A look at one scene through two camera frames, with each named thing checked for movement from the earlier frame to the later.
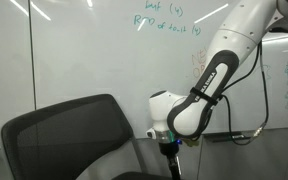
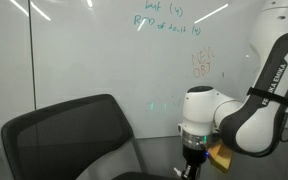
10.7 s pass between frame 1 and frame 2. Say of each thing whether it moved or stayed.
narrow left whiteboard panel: stayed
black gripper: moved
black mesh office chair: stayed
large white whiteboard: stayed
